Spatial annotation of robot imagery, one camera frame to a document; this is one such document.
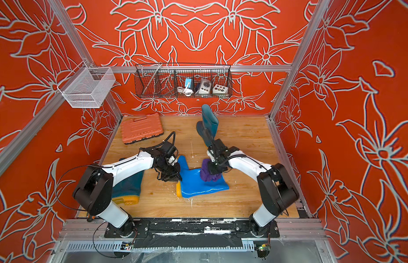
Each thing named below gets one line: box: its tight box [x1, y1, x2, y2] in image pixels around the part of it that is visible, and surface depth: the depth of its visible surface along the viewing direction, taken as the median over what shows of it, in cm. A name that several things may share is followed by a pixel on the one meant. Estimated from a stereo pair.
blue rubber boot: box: [177, 155, 230, 198], surface depth 85 cm
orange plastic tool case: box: [121, 112, 164, 145], surface depth 109 cm
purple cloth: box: [200, 158, 222, 182], surface depth 86 cm
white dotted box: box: [212, 83, 229, 94], surface depth 96 cm
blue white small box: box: [185, 77, 192, 89], surface depth 85 cm
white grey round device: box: [198, 77, 212, 94], surface depth 93 cm
